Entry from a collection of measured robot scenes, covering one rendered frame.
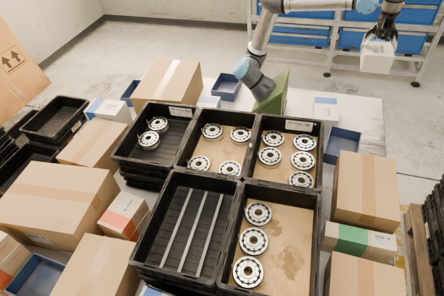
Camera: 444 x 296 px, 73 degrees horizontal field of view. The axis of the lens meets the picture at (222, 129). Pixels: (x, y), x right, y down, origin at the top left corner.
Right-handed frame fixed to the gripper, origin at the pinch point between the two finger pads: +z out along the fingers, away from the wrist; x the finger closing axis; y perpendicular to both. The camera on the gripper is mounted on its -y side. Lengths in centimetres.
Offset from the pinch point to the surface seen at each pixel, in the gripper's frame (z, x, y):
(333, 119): 32.3, -13.1, 17.2
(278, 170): 28, -34, 60
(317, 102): 32.4, -22.3, 4.9
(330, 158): 37, -12, 40
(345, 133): 36.9, -6.2, 20.8
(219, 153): 28, -62, 57
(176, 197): 28, -72, 84
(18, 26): 55, -351, -86
